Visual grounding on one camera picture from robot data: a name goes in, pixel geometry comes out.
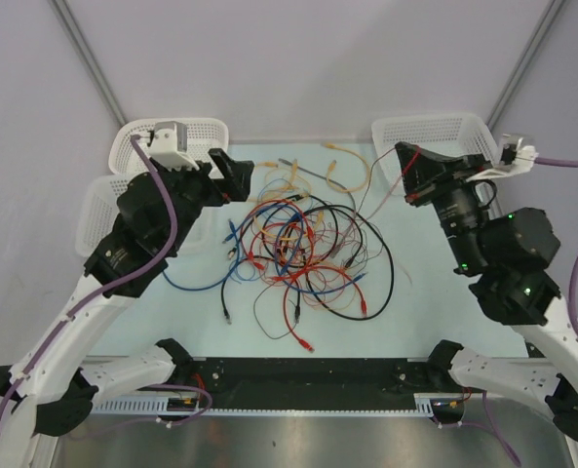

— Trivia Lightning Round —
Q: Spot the thin black wire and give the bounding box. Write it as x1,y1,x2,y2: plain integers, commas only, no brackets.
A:
252,204,382,341

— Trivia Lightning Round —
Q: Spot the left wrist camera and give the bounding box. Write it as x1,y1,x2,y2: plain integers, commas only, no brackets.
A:
148,120,188,165

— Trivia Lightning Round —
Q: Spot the white basket back left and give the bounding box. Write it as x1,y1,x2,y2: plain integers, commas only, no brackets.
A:
108,117,229,178

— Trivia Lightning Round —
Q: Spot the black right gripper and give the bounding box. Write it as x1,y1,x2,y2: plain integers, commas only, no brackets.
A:
387,142,482,271

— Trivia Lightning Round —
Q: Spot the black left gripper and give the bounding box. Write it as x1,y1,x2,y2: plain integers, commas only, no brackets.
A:
154,147,252,253

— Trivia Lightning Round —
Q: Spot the grey ethernet cable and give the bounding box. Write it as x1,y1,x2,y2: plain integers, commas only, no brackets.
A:
278,157,363,258

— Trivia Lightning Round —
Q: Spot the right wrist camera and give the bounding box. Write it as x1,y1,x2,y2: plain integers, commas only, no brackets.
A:
470,134,538,180

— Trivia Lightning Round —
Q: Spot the thin red wire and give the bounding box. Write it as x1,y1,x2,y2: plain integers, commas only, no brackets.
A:
249,145,421,313

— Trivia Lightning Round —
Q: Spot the white basket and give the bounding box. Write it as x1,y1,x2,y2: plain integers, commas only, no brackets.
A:
369,112,502,186
108,117,229,178

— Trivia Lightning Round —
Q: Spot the yellow ethernet cable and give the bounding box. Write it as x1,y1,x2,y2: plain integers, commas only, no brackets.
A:
321,140,371,192
258,158,314,204

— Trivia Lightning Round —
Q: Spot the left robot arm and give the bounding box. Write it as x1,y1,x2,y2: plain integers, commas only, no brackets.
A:
0,148,254,467

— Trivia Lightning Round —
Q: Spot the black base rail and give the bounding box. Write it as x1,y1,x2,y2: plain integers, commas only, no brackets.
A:
164,340,480,413

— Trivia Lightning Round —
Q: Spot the white basket right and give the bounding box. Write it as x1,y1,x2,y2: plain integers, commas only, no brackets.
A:
369,112,502,186

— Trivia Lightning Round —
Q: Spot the thin orange wire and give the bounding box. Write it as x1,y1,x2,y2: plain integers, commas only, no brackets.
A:
263,214,414,313

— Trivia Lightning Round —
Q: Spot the red ethernet cable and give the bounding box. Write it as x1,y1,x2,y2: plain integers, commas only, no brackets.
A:
242,197,370,352

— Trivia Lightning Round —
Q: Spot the thick black cable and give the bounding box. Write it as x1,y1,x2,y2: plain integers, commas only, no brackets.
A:
261,204,396,322

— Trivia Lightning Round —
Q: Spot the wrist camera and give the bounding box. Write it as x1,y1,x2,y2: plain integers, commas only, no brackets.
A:
148,120,188,165
470,134,538,180

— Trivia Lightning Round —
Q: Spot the black ethernet cable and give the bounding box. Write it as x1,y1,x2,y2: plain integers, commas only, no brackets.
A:
218,192,314,326

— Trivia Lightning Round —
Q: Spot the blue ethernet cable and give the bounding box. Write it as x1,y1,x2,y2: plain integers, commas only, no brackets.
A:
161,262,367,306
222,202,319,284

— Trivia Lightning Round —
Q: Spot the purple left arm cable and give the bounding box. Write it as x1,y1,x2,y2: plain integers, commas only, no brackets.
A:
0,135,180,440

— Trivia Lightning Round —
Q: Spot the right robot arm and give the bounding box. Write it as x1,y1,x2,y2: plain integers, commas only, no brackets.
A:
395,139,578,443

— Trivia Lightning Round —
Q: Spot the translucent basket front left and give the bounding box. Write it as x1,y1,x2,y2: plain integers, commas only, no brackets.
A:
74,174,216,262

